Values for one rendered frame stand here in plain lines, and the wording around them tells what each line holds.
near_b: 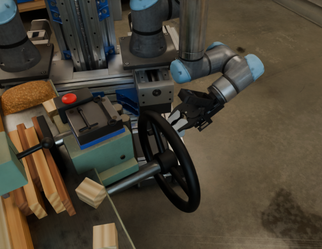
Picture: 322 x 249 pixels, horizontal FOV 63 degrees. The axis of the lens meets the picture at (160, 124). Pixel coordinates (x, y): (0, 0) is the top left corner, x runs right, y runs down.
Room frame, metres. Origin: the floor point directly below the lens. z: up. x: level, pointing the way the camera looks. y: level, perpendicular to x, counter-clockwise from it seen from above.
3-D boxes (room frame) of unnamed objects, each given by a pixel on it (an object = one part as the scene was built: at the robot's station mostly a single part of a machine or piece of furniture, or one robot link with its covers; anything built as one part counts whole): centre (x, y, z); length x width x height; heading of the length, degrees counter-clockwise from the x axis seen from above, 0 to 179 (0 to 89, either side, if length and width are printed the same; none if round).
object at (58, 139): (0.37, 0.21, 0.95); 0.09 x 0.07 x 0.09; 31
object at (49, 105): (0.49, 0.27, 0.92); 0.04 x 0.03 x 0.04; 37
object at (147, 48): (0.96, 0.05, 0.87); 0.15 x 0.15 x 0.10
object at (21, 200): (0.30, 0.30, 0.92); 0.19 x 0.02 x 0.05; 31
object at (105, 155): (0.40, 0.16, 0.92); 0.15 x 0.13 x 0.09; 31
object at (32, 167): (0.34, 0.28, 0.93); 0.16 x 0.02 x 0.05; 31
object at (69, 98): (0.42, 0.19, 1.02); 0.03 x 0.03 x 0.01
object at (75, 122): (0.41, 0.16, 0.99); 0.13 x 0.11 x 0.06; 31
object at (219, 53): (0.74, -0.19, 0.91); 0.11 x 0.11 x 0.08; 27
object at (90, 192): (0.25, 0.14, 0.92); 0.04 x 0.03 x 0.04; 61
